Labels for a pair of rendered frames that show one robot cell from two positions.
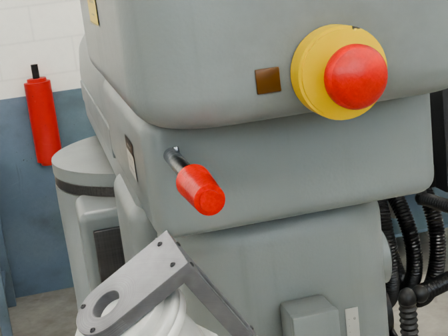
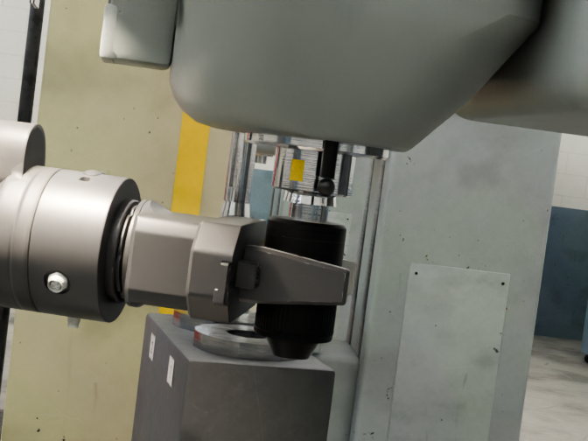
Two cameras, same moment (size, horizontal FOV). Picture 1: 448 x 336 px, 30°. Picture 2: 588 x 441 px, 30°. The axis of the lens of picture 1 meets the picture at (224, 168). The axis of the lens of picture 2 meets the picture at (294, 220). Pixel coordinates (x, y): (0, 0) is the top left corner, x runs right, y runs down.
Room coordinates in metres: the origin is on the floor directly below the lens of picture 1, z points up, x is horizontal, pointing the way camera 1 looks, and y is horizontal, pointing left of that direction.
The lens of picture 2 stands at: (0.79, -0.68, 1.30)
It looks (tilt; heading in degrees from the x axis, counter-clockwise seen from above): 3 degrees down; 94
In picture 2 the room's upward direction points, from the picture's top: 7 degrees clockwise
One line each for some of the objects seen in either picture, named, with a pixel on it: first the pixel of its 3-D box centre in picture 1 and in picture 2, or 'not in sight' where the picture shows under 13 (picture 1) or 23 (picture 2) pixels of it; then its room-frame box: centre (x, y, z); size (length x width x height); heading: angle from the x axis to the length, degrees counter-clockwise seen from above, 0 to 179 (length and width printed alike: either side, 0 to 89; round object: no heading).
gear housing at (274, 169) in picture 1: (246, 124); not in sight; (0.80, -0.03, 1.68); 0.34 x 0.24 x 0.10; 12
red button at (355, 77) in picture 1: (352, 75); not in sight; (0.51, -0.09, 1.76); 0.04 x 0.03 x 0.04; 102
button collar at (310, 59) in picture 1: (339, 72); not in sight; (0.53, -0.08, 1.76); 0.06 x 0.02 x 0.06; 102
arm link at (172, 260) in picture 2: not in sight; (150, 258); (0.67, -0.03, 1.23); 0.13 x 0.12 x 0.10; 87
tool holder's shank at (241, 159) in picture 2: not in sight; (239, 180); (0.68, 0.31, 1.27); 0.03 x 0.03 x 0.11
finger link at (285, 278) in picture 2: not in sight; (292, 280); (0.76, -0.07, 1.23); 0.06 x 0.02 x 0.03; 177
